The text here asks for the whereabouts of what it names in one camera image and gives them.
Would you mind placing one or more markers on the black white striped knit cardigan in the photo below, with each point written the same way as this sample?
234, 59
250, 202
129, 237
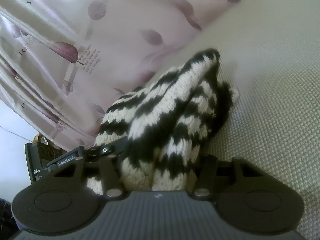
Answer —
166, 124

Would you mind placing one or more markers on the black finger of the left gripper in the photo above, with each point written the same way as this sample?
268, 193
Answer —
114, 148

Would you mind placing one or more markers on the cluttered cardboard box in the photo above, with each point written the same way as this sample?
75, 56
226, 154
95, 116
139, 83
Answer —
42, 139

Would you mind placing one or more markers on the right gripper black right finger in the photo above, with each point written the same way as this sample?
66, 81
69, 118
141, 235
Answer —
247, 197

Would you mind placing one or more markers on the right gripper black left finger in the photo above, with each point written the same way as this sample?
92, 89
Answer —
68, 197

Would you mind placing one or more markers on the pink leaf print curtain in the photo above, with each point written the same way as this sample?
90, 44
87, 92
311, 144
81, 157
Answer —
64, 62

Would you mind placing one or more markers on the grey woven seat cushion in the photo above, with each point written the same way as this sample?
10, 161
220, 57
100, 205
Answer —
270, 54

